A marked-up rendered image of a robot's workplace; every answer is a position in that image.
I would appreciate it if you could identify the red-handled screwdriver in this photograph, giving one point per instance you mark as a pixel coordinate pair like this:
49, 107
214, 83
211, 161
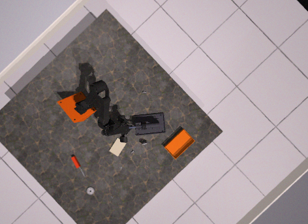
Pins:
76, 162

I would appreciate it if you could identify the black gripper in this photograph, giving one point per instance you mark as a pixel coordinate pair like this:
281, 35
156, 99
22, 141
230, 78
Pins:
122, 138

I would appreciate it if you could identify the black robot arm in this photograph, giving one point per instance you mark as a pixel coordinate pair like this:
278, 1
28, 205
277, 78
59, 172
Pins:
104, 121

